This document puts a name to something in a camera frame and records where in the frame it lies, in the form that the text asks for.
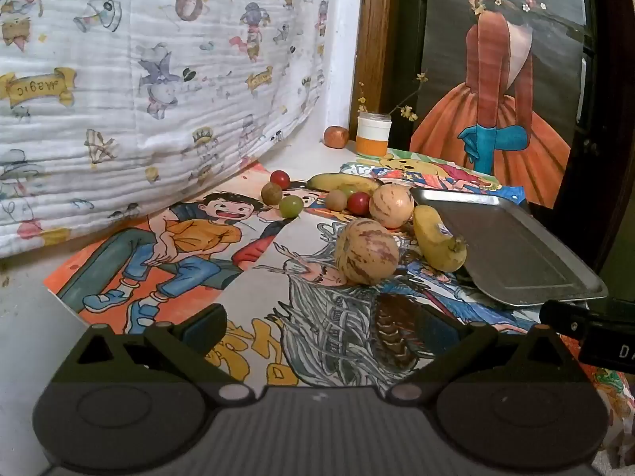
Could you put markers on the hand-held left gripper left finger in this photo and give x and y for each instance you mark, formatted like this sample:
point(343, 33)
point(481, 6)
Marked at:
point(206, 326)

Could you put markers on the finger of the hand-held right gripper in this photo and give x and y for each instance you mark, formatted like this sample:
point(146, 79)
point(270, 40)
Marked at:
point(560, 316)

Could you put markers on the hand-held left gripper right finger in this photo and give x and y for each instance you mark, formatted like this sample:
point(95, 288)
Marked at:
point(430, 332)

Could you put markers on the metal tray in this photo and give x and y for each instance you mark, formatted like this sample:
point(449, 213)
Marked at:
point(511, 253)

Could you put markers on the yellow banana with sticker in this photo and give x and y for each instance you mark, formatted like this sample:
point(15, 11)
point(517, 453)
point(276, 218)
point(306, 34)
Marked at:
point(439, 245)

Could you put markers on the large striped pepino melon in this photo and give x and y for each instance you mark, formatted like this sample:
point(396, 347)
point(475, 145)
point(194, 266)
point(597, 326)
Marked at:
point(366, 252)

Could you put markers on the small striped pepino melon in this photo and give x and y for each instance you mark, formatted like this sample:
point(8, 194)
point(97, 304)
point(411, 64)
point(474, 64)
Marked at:
point(391, 206)

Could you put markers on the red cherry tomato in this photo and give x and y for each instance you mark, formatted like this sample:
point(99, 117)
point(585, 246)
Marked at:
point(280, 177)
point(358, 203)

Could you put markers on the brown longan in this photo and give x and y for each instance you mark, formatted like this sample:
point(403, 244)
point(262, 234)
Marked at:
point(336, 200)
point(272, 193)

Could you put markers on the spotted yellow banana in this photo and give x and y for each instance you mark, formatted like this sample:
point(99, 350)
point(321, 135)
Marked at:
point(337, 182)

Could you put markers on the red dragon drawing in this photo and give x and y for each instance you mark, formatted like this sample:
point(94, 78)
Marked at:
point(610, 391)

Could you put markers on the boys cartoon drawing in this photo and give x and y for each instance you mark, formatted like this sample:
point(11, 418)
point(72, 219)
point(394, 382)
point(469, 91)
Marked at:
point(198, 238)

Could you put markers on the yellow bear cartoon drawing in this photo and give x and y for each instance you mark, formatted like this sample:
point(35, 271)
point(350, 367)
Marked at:
point(411, 163)

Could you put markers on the white and orange jar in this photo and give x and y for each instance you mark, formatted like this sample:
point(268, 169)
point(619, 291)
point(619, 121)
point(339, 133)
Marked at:
point(373, 144)

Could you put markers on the small red apple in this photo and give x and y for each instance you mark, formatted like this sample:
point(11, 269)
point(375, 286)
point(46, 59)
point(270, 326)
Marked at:
point(336, 137)

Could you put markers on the yellow flower twig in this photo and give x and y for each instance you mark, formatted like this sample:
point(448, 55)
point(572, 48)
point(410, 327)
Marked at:
point(410, 112)

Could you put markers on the white cartoon printed blanket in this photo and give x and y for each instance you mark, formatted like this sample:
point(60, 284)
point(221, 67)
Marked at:
point(149, 84)

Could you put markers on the orange dress wall poster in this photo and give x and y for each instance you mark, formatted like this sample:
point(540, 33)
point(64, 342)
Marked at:
point(496, 124)

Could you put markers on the wooden door frame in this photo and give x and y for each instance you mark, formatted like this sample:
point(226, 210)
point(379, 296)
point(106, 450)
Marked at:
point(377, 34)

